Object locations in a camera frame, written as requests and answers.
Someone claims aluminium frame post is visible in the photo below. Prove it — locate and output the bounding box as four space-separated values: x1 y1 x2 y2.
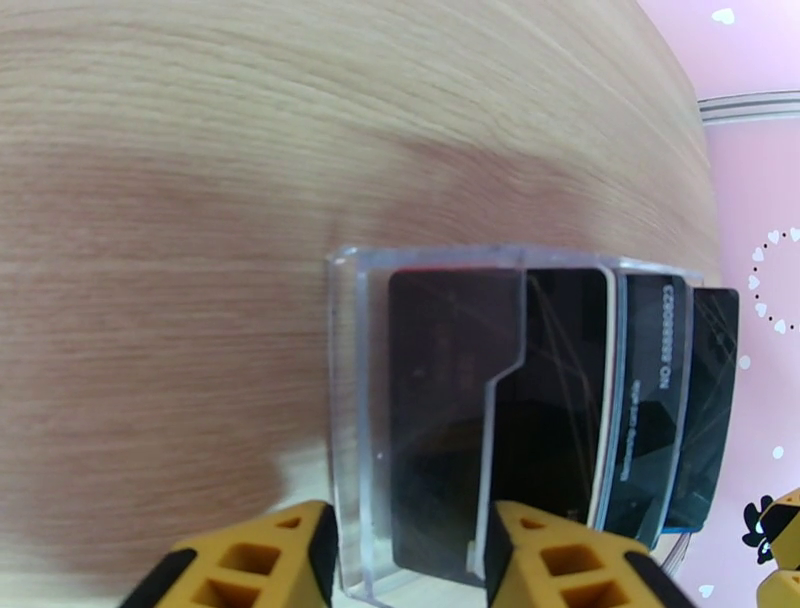
696 91 800 125

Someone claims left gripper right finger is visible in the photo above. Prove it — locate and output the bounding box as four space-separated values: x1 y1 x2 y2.
486 499 689 608

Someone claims black card with serial number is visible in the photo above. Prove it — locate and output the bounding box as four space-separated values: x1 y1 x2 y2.
596 273 693 553

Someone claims clear acrylic card stand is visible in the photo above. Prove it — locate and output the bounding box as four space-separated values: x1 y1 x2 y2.
324 245 708 608

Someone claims plain black card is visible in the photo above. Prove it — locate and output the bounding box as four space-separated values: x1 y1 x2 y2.
387 267 618 575

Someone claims black card with line pattern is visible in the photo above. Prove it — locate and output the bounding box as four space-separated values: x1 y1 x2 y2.
663 286 742 536

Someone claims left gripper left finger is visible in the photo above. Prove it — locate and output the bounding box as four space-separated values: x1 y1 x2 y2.
118 499 342 608

